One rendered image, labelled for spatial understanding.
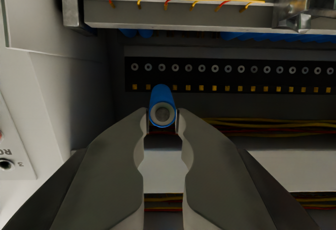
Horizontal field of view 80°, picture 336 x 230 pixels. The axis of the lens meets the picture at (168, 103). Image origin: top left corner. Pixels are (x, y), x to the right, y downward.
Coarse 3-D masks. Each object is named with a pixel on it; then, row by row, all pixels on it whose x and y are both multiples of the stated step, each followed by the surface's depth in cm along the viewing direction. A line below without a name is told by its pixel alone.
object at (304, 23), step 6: (306, 12) 13; (312, 12) 12; (318, 12) 12; (324, 12) 11; (330, 12) 11; (300, 18) 13; (306, 18) 13; (330, 18) 11; (300, 24) 13; (306, 24) 13; (300, 30) 14; (306, 30) 14
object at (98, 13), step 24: (96, 0) 16; (168, 0) 15; (192, 0) 15; (216, 0) 15; (240, 0) 15; (264, 0) 15; (96, 24) 16; (120, 24) 16; (144, 24) 16; (168, 24) 16; (192, 24) 16; (216, 24) 17; (240, 24) 17; (264, 24) 17; (312, 24) 17
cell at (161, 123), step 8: (160, 88) 16; (168, 88) 18; (152, 96) 15; (160, 96) 13; (168, 96) 14; (152, 104) 13; (160, 104) 13; (168, 104) 13; (152, 112) 13; (160, 112) 12; (168, 112) 12; (152, 120) 13; (160, 120) 13; (168, 120) 13
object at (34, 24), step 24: (0, 0) 11; (24, 0) 12; (48, 0) 15; (72, 0) 15; (24, 24) 12; (48, 24) 15; (72, 24) 16; (24, 48) 12; (48, 48) 15; (72, 48) 19; (96, 48) 26; (144, 48) 30; (168, 48) 30; (192, 48) 30; (216, 48) 30; (240, 48) 30
